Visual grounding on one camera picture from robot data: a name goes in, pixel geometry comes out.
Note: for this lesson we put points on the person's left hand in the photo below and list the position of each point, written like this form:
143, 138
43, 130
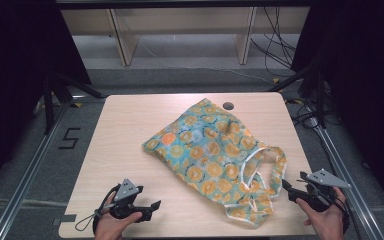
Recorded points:
113, 228

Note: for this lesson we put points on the orange-slice print fabric bag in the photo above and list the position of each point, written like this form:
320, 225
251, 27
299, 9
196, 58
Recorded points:
210, 146

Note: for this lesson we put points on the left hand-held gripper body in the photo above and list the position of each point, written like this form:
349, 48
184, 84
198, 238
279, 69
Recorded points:
125, 196

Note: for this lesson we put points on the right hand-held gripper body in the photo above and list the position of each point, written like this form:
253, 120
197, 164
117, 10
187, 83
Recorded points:
316, 196

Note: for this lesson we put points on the light wooden shelf unit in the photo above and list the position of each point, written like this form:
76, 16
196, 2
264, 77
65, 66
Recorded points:
180, 30

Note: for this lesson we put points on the black metal stand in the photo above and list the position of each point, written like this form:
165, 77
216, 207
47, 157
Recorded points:
50, 103
319, 100

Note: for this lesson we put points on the dark curtain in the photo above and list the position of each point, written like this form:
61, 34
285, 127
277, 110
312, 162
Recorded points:
366, 83
13, 66

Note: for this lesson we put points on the aluminium floor rail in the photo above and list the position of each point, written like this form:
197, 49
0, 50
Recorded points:
346, 186
26, 180

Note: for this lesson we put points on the person's right hand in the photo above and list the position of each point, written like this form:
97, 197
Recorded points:
326, 223

